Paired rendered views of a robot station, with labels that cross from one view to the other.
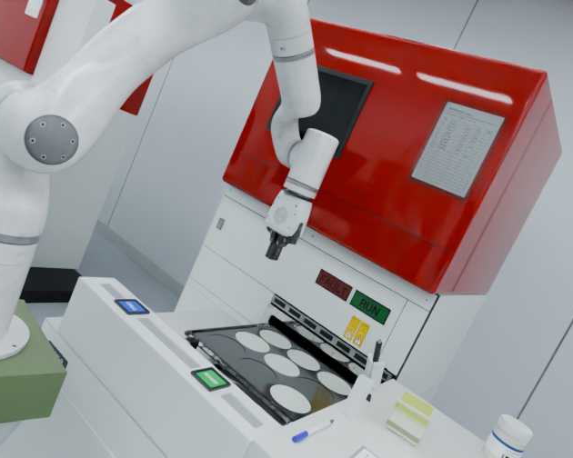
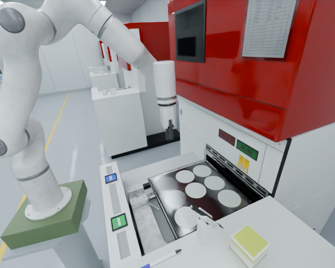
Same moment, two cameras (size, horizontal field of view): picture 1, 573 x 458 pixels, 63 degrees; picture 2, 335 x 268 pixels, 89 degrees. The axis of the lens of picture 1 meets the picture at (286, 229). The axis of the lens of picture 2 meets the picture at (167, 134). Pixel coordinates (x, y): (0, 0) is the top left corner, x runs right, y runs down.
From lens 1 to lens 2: 0.72 m
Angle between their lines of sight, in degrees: 39
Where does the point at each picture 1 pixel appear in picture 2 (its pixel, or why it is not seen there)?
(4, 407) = (56, 233)
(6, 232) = (22, 177)
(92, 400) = not seen: hidden behind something
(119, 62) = (7, 97)
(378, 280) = (247, 132)
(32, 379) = (58, 224)
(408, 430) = (242, 259)
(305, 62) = (107, 31)
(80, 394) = not seen: hidden behind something
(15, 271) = (39, 186)
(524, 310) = not seen: outside the picture
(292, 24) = (82, 14)
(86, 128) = (5, 135)
